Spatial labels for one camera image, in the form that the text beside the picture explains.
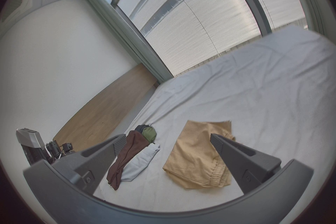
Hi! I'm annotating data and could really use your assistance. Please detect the white garment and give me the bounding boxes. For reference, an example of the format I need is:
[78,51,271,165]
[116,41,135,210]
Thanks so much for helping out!
[121,143,160,182]

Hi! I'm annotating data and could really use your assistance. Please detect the window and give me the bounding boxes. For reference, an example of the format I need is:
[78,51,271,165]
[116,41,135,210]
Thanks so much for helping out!
[97,0,309,78]

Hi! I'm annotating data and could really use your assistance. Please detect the tan shorts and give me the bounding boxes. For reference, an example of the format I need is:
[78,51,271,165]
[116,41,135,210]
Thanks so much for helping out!
[163,120,236,190]

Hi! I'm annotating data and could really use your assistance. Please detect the green garment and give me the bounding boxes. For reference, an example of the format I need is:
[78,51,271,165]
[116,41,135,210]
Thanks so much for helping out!
[142,126,157,144]

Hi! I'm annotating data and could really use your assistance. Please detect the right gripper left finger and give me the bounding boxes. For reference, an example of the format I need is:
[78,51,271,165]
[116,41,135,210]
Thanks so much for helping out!
[54,134,127,195]

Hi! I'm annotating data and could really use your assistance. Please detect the bed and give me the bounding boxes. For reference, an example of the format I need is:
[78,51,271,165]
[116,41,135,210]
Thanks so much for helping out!
[53,25,336,211]

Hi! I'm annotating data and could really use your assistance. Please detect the brown garment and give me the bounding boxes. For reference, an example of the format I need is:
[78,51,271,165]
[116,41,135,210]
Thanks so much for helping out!
[106,131,151,190]

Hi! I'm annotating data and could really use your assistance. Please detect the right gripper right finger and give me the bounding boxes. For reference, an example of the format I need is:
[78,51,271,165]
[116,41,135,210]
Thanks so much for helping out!
[210,133,282,195]

